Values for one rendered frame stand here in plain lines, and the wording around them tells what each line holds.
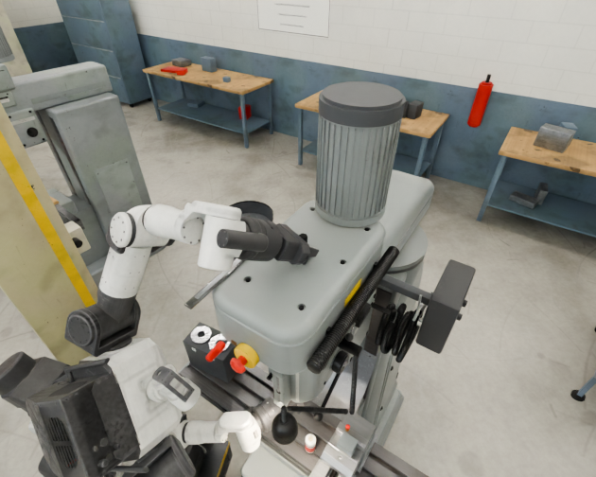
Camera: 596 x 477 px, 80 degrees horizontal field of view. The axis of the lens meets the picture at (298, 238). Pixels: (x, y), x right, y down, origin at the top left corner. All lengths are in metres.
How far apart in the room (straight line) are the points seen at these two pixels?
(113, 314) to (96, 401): 0.20
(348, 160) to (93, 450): 0.86
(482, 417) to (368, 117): 2.47
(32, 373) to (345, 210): 1.01
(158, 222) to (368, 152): 0.49
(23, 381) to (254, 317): 0.78
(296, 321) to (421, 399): 2.22
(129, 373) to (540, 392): 2.84
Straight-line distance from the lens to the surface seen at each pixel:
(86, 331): 1.00
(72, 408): 0.97
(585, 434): 3.26
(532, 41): 4.81
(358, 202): 0.92
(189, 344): 1.69
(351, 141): 0.84
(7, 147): 2.26
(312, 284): 0.80
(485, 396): 3.07
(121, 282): 0.95
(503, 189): 4.94
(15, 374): 1.33
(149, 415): 1.07
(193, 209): 0.71
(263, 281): 0.81
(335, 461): 1.51
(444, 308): 1.06
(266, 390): 1.73
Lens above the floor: 2.47
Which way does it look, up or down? 39 degrees down
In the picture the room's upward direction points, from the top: straight up
